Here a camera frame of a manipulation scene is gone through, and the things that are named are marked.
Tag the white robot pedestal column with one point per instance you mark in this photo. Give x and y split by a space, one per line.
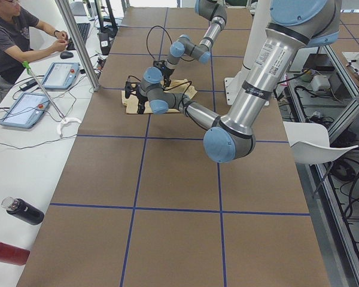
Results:
256 40

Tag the blue teach pendant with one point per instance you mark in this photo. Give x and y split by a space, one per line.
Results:
60 75
26 111

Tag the brown black cylinder device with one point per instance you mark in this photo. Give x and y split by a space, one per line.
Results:
104 42

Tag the seated person in grey shirt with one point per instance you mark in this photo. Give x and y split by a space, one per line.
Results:
15 47

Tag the white plastic chair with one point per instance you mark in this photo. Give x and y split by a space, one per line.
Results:
310 143

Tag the black monitor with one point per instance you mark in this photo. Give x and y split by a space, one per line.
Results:
107 23

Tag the aluminium frame post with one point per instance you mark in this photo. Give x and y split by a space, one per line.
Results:
68 17

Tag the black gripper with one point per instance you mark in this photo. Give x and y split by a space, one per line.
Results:
142 98
167 73

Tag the black thermos bottle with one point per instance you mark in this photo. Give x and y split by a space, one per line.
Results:
22 210

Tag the aluminium frame table at left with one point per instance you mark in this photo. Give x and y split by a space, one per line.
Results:
324 89

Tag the red water bottle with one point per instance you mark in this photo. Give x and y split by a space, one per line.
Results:
13 255

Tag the black computer mouse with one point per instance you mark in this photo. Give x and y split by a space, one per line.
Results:
66 55

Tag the cream long-sleeve graphic shirt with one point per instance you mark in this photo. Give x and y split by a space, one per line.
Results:
180 87

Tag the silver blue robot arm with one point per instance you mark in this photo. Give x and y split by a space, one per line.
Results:
293 25
215 13

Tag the silver metal rod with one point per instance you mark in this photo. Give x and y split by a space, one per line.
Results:
64 120

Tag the upper blue teach pendant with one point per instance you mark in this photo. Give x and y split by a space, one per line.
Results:
60 75

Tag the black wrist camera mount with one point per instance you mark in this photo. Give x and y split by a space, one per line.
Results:
130 89
159 64

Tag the lower blue teach pendant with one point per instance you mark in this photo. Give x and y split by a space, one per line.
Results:
26 111

